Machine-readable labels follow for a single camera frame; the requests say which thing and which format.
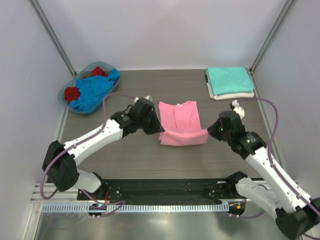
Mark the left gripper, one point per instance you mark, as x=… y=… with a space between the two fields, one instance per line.
x=152 y=121

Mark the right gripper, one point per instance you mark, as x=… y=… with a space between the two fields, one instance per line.
x=217 y=130

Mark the pink t shirt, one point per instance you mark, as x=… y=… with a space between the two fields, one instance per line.
x=181 y=124

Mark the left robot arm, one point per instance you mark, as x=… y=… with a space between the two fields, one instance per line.
x=62 y=160

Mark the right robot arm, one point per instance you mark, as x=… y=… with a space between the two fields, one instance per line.
x=294 y=210

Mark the teal folded t shirt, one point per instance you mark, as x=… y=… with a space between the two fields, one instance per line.
x=229 y=80

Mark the white folded t shirt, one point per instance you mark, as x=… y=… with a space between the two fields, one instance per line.
x=246 y=95

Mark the blue t shirt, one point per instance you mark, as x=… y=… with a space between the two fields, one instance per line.
x=93 y=89

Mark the blue plastic basket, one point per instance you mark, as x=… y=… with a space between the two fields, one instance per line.
x=86 y=72

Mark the red t shirt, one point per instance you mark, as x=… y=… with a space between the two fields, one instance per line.
x=73 y=93

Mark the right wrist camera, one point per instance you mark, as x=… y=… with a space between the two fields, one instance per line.
x=235 y=106

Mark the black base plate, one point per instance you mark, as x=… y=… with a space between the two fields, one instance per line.
x=204 y=188

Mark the slotted cable duct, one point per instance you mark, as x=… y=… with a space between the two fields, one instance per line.
x=88 y=207

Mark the right aluminium frame post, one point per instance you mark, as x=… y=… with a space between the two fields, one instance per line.
x=280 y=19

